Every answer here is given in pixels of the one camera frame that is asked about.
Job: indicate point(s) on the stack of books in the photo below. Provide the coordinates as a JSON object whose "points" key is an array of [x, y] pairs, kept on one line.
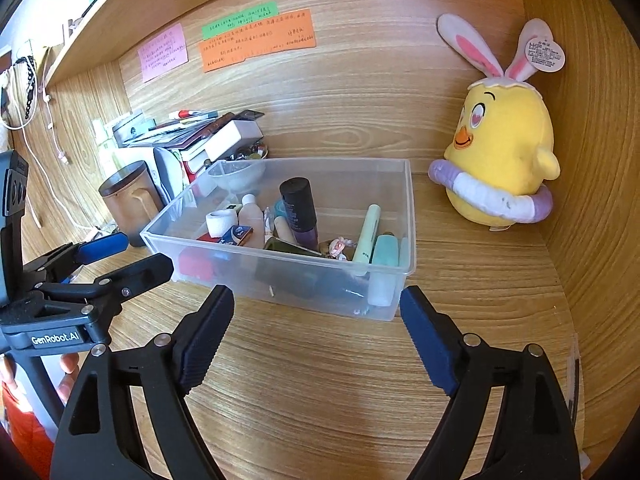
{"points": [[195, 132]]}

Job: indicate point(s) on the green sticky note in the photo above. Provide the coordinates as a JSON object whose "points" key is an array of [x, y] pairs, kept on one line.
{"points": [[240, 20]]}

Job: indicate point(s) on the small white green bottle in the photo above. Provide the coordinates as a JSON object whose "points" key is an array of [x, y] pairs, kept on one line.
{"points": [[102, 142]]}

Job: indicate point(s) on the dark green spray bottle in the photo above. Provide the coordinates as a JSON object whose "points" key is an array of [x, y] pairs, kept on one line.
{"points": [[287, 247]]}

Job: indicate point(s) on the mint green tube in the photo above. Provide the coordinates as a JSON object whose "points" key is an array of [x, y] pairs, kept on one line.
{"points": [[385, 252]]}

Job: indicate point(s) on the red paper packet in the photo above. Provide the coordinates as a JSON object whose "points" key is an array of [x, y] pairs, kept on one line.
{"points": [[195, 265]]}

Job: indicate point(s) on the person's left hand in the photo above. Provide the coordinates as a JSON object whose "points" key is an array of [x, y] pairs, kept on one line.
{"points": [[67, 375]]}

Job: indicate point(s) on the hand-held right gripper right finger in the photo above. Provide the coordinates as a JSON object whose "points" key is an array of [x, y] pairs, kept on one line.
{"points": [[430, 345]]}

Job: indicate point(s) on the purple spray bottle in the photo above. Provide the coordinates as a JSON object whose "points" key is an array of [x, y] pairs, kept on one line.
{"points": [[298, 205]]}

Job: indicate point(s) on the red white carton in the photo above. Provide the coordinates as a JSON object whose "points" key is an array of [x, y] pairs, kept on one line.
{"points": [[192, 166]]}

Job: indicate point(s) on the brown ceramic mug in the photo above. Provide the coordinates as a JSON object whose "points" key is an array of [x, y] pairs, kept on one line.
{"points": [[125, 205]]}

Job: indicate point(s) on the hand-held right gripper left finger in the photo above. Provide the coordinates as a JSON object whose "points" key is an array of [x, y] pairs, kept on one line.
{"points": [[205, 345]]}

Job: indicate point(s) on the white rectangular box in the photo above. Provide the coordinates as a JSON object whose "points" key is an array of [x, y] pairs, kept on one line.
{"points": [[232, 137]]}

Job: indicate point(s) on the orange sticky note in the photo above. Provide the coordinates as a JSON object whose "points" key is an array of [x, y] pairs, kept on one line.
{"points": [[255, 47]]}

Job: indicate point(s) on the white tape roll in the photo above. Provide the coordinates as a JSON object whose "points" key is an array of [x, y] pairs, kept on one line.
{"points": [[222, 222]]}

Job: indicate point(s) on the clear plastic storage box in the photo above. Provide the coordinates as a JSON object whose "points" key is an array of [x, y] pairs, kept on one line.
{"points": [[225, 280]]}

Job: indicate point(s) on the red white marker pen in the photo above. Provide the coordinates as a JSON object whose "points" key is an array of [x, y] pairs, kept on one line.
{"points": [[192, 113]]}

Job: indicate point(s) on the pale green tube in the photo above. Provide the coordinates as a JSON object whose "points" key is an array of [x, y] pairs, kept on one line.
{"points": [[367, 232]]}

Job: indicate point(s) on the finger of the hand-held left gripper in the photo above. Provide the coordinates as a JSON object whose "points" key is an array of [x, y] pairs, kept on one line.
{"points": [[150, 267], [102, 248]]}

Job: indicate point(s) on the beige cosmetic bottle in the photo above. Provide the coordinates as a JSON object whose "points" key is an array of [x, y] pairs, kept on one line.
{"points": [[251, 220]]}

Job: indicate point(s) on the small teal cream tube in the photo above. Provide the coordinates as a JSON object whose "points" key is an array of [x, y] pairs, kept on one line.
{"points": [[281, 210]]}

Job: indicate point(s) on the small blue card box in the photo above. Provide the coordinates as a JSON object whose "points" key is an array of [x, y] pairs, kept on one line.
{"points": [[237, 235]]}

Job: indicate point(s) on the pink sticky note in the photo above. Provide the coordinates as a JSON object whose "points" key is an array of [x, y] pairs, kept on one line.
{"points": [[162, 52]]}

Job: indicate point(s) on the wooden shelf board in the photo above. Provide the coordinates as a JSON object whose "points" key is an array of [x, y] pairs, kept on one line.
{"points": [[85, 35]]}

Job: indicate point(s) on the yellow chick plush toy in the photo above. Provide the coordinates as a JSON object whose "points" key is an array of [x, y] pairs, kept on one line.
{"points": [[505, 160]]}

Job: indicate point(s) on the white oval dish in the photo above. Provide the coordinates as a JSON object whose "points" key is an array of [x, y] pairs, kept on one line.
{"points": [[166, 175]]}

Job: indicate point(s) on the clear glass bowl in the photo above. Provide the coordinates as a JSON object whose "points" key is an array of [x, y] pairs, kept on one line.
{"points": [[235, 175]]}

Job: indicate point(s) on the eyeglasses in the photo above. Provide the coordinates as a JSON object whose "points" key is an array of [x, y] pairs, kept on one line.
{"points": [[100, 233]]}

